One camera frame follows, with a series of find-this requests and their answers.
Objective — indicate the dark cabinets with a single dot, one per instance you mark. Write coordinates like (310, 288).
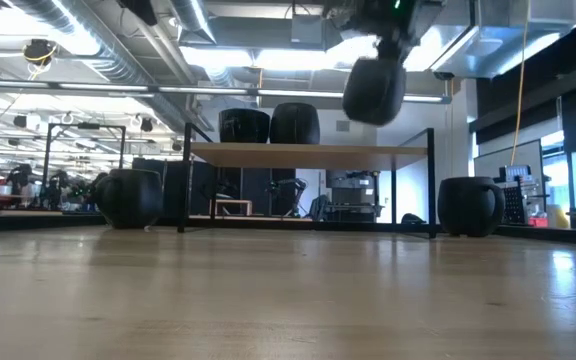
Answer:
(173, 187)

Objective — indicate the black gantry frame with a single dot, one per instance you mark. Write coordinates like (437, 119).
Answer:
(85, 125)

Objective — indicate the black mug red interior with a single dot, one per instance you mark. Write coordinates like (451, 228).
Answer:
(468, 207)

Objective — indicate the grey wall vent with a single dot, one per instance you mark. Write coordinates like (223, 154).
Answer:
(343, 126)

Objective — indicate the cart with boxes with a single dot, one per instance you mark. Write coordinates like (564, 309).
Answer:
(353, 192)

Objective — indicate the black pegboard rack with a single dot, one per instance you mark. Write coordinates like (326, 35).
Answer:
(515, 202)

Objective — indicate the small red bin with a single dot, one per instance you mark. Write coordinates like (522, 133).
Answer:
(537, 221)

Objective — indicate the grey ceiling box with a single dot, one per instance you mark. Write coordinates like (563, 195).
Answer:
(307, 29)

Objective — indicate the black spotlight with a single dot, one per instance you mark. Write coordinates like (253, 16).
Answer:
(177, 145)
(20, 120)
(146, 124)

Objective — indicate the dark office chair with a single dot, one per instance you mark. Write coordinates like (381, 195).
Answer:
(319, 207)

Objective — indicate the black mug orange interior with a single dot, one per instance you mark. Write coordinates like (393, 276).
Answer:
(374, 92)

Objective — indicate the long linear ceiling light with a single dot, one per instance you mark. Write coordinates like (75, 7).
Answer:
(203, 90)

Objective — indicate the black aluminium table frame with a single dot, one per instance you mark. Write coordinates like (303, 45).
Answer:
(43, 220)

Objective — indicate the black dome object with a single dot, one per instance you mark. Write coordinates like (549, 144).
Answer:
(412, 219)

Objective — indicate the background wooden table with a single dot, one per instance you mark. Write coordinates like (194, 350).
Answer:
(248, 218)

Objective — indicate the wooden shelf with black frame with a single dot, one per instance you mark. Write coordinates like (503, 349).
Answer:
(308, 156)

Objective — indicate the yellow container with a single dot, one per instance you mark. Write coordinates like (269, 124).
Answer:
(559, 217)

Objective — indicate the small wooden riser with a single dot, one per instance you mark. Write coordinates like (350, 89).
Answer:
(230, 201)

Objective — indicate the black background robot arm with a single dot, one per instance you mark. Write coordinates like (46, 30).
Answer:
(288, 187)

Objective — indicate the black mug dark green interior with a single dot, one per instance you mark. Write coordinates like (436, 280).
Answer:
(244, 126)

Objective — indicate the grey partition panel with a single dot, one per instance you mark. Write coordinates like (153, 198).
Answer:
(508, 160)

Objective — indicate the narrow silver round duct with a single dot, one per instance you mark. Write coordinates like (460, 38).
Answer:
(193, 17)

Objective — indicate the silver rectangular air duct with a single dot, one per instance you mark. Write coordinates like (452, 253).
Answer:
(468, 45)

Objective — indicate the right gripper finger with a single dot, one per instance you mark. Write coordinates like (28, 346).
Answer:
(393, 50)

